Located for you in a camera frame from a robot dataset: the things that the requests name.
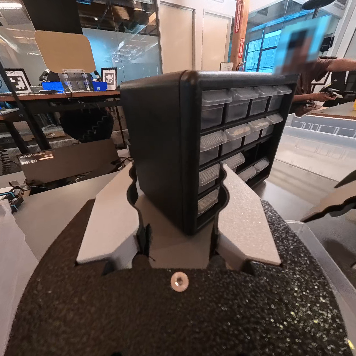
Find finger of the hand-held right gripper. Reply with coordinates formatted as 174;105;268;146
334;166;356;189
302;181;356;223

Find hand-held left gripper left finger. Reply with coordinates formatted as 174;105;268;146
76;162;152;270

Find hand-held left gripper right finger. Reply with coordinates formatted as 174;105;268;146
213;164;281;271

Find black drawer cabinet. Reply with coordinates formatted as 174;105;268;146
120;70;300;236

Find rows of clear cabinet drawers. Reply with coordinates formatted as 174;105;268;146
197;85;292;215

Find wooden table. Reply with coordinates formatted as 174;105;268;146
310;101;356;121

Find brown MASH cardboard box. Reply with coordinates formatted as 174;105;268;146
17;139;121;186

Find wooden desk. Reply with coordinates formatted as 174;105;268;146
0;89;124;120

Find black tripod stand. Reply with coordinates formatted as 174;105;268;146
0;62;52;152

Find printed marker sign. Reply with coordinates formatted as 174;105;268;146
101;67;117;90
3;68;32;93

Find clear acrylic stand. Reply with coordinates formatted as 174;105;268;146
62;69;94;92

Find round black lamp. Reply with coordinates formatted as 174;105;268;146
302;0;335;17

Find wooden rounded board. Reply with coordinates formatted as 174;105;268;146
34;30;96;73

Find red hanging sign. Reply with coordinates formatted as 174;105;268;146
234;0;244;34

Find black screen panel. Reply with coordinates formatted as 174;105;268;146
23;0;83;35

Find wooden post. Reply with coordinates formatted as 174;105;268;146
230;0;250;66

